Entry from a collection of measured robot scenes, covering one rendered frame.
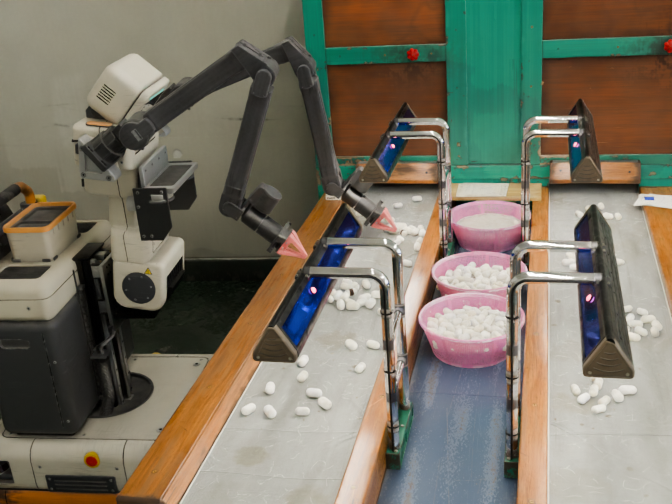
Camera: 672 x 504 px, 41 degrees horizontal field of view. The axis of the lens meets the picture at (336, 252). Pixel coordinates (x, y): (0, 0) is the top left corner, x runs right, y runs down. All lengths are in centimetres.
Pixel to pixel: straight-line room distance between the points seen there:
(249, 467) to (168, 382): 130
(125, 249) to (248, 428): 92
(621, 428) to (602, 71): 151
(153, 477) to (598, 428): 90
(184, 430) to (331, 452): 32
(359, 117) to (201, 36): 116
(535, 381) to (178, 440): 78
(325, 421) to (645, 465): 65
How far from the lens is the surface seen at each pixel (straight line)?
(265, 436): 192
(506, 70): 312
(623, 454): 186
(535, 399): 195
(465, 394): 213
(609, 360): 149
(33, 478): 299
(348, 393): 203
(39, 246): 280
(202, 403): 202
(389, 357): 177
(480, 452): 195
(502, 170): 320
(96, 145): 245
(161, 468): 184
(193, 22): 414
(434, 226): 286
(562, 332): 227
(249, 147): 235
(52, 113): 450
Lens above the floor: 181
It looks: 23 degrees down
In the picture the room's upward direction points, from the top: 5 degrees counter-clockwise
